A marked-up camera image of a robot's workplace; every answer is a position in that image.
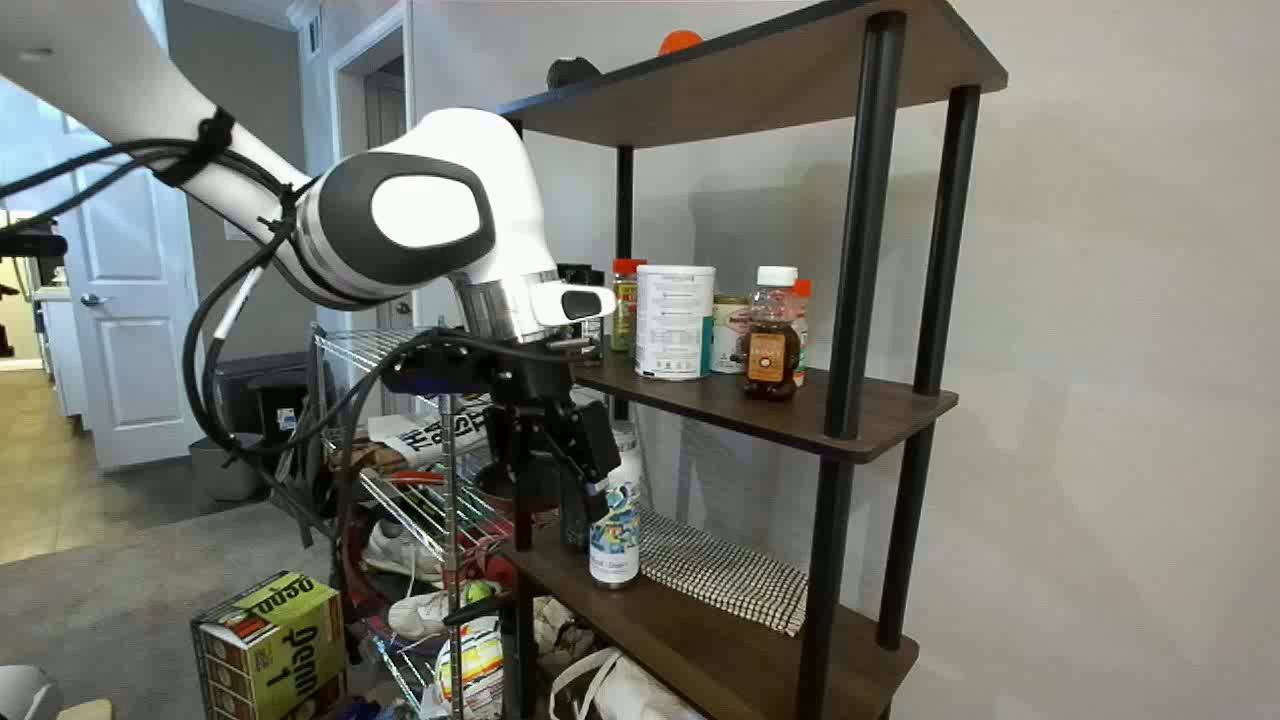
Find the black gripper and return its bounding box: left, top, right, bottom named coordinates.
left=479, top=330, right=627, bottom=507

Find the white patterned water bottle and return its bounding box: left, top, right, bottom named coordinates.
left=584, top=427, right=649, bottom=592

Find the red cap seasoning bottle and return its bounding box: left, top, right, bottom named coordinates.
left=788, top=270, right=821, bottom=386

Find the white printed carton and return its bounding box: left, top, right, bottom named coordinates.
left=364, top=401, right=498, bottom=468

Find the white cylindrical canister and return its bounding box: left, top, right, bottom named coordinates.
left=632, top=259, right=720, bottom=386

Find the white mesh shelf liner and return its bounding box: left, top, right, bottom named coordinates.
left=637, top=515, right=811, bottom=640

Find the cream jar with green label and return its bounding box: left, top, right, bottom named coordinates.
left=707, top=292, right=759, bottom=380

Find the white bag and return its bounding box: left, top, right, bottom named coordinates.
left=544, top=645, right=712, bottom=720

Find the black storage bin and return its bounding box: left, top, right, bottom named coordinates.
left=211, top=349, right=318, bottom=442

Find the black and brown shelf unit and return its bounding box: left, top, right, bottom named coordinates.
left=494, top=0, right=1013, bottom=720

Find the grey waste bin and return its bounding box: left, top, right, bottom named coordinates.
left=186, top=437, right=266, bottom=507

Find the green cardboard box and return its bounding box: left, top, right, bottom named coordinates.
left=186, top=566, right=351, bottom=720

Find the black object on shelf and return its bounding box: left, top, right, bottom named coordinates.
left=544, top=51, right=604, bottom=96

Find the orange round object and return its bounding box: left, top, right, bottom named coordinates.
left=656, top=23, right=707, bottom=60

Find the white panel door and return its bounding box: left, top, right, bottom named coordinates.
left=56, top=115, right=211, bottom=476

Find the chrome wire rack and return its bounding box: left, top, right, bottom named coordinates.
left=299, top=322, right=534, bottom=720

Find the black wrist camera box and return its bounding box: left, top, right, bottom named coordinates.
left=375, top=330, right=492, bottom=401

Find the black cable bundle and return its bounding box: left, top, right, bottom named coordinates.
left=0, top=110, right=443, bottom=472

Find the black bar mount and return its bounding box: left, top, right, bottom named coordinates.
left=0, top=214, right=71, bottom=269

